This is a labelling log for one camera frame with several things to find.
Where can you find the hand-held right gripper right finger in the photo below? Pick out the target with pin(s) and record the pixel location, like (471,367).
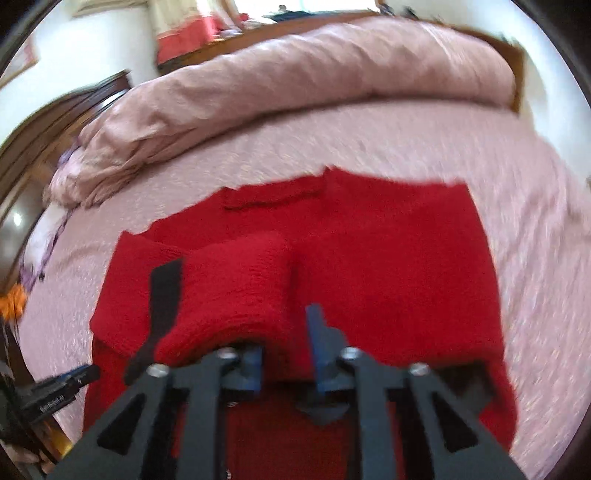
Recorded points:
(318,341)

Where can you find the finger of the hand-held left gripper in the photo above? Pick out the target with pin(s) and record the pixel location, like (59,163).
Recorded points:
(69,372)
(87,376)

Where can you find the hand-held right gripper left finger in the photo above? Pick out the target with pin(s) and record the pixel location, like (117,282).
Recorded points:
(249,364)

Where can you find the red knit cardigan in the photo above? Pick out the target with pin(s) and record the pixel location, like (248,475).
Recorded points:
(392,277)

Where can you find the orange object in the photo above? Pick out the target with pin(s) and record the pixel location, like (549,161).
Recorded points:
(14,300)

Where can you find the white and purple pillow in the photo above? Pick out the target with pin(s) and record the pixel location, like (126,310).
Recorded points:
(41,235)

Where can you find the dark wooden headboard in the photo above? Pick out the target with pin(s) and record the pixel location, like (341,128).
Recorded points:
(46,129)

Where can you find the pink floral duvet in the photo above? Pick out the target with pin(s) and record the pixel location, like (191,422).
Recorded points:
(300,78)

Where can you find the dark blue cloth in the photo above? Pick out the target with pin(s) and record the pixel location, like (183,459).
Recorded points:
(288,14)

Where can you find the wooden window ledge cabinet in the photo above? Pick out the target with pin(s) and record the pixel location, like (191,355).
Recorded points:
(515,69)

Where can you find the cream and red curtain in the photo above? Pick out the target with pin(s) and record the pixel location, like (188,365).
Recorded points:
(184,32)

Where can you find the window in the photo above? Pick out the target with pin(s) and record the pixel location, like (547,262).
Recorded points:
(323,4)

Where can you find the beige air conditioner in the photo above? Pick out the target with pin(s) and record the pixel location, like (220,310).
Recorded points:
(106,3)

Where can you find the framed wall picture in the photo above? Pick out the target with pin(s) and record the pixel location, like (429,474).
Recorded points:
(23,60)

